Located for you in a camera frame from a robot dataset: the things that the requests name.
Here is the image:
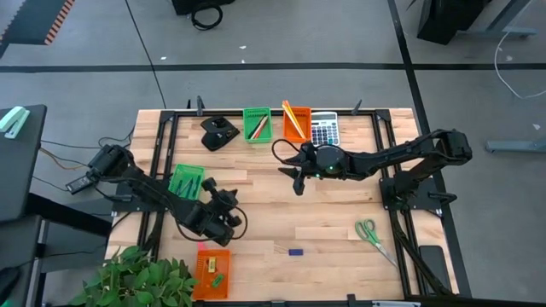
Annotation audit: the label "black coiled cable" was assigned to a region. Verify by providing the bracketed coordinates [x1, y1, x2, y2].
[190, 3, 224, 32]

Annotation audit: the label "black left camera cable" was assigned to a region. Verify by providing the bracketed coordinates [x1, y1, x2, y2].
[175, 206, 249, 243]

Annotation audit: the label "green-handled scissors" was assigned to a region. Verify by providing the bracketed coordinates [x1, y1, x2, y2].
[354, 218, 398, 268]

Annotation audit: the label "grey desk calculator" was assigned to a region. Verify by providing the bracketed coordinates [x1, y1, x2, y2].
[310, 111, 341, 148]

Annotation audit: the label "green leafy plant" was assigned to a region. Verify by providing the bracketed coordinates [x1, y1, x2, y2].
[68, 245, 200, 307]

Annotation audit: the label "grey desk foot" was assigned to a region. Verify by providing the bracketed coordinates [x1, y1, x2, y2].
[484, 136, 546, 154]

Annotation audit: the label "black orange-striped floor mat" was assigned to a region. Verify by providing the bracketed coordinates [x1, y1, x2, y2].
[0, 0, 76, 46]

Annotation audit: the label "black desk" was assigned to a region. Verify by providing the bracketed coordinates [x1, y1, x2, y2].
[415, 0, 539, 46]

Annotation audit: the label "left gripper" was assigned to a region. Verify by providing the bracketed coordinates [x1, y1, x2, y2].
[183, 200, 243, 248]

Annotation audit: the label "orange pencil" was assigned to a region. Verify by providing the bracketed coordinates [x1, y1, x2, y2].
[283, 100, 308, 139]

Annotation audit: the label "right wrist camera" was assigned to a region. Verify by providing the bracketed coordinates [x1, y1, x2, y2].
[292, 174, 307, 197]

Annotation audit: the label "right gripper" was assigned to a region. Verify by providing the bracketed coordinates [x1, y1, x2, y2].
[277, 142, 351, 181]

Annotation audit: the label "black tape dispenser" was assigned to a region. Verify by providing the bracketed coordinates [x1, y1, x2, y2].
[200, 115, 241, 153]

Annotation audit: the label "white floor cable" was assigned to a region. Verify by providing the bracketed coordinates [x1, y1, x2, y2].
[493, 30, 546, 100]

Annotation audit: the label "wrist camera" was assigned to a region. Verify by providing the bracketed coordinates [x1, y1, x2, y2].
[292, 174, 307, 197]
[200, 177, 240, 211]

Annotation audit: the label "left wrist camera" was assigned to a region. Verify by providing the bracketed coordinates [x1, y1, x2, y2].
[200, 177, 240, 211]

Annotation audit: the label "mint green stapler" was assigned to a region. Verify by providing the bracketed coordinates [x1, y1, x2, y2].
[0, 106, 32, 140]

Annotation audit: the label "green plastic basket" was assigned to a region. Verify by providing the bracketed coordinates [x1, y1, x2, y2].
[167, 163, 206, 202]
[242, 106, 274, 145]

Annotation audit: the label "black side table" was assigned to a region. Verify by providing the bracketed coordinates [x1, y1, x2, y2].
[0, 103, 48, 223]

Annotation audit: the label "orange plastic basket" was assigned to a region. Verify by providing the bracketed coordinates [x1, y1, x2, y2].
[192, 248, 232, 301]
[282, 106, 313, 143]

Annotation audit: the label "black pen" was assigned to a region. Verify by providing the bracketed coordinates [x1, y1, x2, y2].
[248, 113, 268, 140]

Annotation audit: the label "black right camera cable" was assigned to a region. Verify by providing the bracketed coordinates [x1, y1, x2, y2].
[270, 138, 302, 165]

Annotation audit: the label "black table frame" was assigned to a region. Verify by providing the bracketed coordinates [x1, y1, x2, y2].
[108, 107, 473, 307]

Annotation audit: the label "black camera cable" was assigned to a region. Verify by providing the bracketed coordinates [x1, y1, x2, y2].
[270, 138, 302, 165]
[175, 206, 249, 243]

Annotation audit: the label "black equipment base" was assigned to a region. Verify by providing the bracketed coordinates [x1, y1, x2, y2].
[171, 0, 236, 17]

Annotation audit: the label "black smartphone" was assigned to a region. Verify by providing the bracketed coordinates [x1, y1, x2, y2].
[418, 244, 452, 292]

